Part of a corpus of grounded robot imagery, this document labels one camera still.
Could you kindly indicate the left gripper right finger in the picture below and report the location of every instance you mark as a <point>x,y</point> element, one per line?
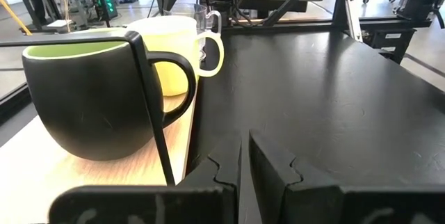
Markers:
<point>274,175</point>

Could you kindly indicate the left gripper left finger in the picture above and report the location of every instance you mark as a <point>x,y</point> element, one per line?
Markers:
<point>226,168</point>

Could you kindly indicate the pale yellow plastic mug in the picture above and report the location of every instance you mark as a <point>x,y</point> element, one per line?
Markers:
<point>174,43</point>

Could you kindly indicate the black computer green lights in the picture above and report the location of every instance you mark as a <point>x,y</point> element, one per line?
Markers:
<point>106,6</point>

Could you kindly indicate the black box white labels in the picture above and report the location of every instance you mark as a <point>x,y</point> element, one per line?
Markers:
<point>382,45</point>

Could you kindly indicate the yellow diagonal bar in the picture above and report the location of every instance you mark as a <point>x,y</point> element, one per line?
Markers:
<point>15,17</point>

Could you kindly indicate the silver aluminium bracket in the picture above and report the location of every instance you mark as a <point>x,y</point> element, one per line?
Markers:
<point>353,18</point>

